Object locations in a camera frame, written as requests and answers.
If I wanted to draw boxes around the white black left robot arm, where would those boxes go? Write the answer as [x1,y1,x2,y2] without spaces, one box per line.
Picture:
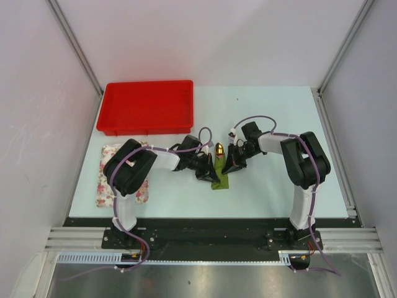
[103,135,220,248]

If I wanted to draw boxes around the white slotted cable duct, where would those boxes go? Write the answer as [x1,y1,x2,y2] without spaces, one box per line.
[56,251,291,266]

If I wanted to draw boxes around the red plastic bin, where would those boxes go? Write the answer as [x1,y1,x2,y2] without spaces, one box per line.
[96,80,194,136]

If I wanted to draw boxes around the aluminium frame rail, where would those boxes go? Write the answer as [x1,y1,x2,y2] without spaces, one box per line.
[311,88,396,297]

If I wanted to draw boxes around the iridescent rainbow spoon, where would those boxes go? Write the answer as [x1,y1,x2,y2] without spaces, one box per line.
[215,143,225,158]

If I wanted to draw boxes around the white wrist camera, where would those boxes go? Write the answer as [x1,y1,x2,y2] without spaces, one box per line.
[202,143,213,155]
[228,127,239,145]

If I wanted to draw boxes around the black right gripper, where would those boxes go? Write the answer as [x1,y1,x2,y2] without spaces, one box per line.
[222,143,258,175]

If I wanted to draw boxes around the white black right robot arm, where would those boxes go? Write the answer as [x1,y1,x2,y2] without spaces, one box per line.
[222,122,331,249]

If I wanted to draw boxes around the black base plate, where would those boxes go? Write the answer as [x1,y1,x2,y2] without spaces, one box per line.
[61,217,325,271]

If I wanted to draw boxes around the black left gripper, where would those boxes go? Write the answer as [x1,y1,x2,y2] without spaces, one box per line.
[187,153,220,184]

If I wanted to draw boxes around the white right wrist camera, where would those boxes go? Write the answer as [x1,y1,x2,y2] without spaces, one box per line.
[228,127,239,145]

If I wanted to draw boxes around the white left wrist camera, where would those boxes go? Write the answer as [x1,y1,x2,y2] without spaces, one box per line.
[202,143,213,155]

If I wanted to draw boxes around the green paper napkin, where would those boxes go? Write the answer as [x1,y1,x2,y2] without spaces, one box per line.
[211,154,229,191]

